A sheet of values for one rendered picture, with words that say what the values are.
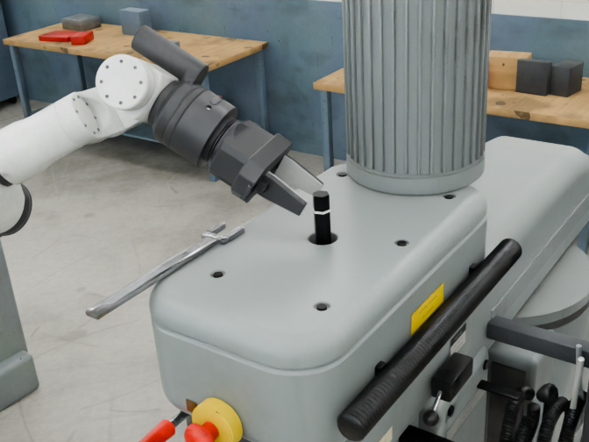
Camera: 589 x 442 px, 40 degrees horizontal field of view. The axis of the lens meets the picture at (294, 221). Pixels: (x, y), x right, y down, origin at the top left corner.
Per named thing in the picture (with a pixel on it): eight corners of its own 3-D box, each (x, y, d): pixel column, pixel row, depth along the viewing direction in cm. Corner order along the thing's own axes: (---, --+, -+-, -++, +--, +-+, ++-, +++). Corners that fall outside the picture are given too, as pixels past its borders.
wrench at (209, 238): (103, 324, 87) (102, 317, 87) (79, 313, 89) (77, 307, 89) (244, 232, 105) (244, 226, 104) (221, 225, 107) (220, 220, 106)
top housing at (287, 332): (321, 483, 86) (314, 359, 79) (142, 402, 100) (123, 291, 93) (493, 283, 120) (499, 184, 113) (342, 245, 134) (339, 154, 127)
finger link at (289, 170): (324, 181, 101) (282, 154, 102) (313, 200, 103) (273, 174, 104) (328, 176, 103) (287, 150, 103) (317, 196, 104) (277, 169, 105)
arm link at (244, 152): (273, 182, 109) (200, 134, 110) (303, 126, 103) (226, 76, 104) (233, 224, 98) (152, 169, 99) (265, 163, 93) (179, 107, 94)
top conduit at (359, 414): (364, 447, 85) (363, 421, 83) (329, 433, 87) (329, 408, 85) (521, 261, 117) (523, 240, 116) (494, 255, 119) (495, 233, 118)
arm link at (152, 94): (158, 150, 96) (80, 99, 97) (184, 151, 107) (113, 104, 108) (208, 67, 94) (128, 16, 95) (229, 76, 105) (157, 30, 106)
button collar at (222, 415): (235, 459, 90) (230, 417, 87) (194, 441, 93) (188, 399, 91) (245, 449, 92) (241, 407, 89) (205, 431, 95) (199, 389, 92)
